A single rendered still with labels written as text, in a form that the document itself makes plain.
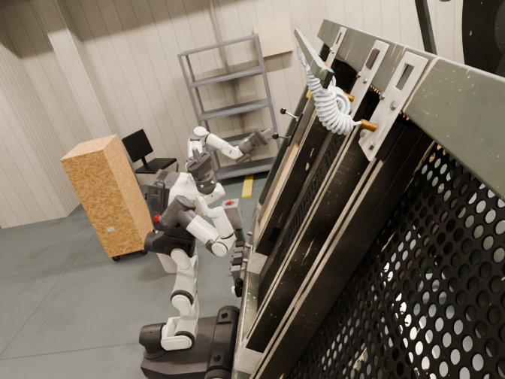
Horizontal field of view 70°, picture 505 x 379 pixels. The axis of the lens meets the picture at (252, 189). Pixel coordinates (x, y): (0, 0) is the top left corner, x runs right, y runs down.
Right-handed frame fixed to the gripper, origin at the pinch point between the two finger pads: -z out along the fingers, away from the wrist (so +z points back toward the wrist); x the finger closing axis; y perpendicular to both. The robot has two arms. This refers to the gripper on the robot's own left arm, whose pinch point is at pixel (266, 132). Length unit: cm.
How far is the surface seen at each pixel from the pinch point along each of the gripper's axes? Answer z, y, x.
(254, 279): 35, 70, 41
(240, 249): 54, 25, 46
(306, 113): -27.8, 16.2, 0.3
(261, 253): 24, 66, 32
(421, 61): -60, 147, -31
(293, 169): -14, 66, 4
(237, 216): 52, -2, 37
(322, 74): -46, 146, -38
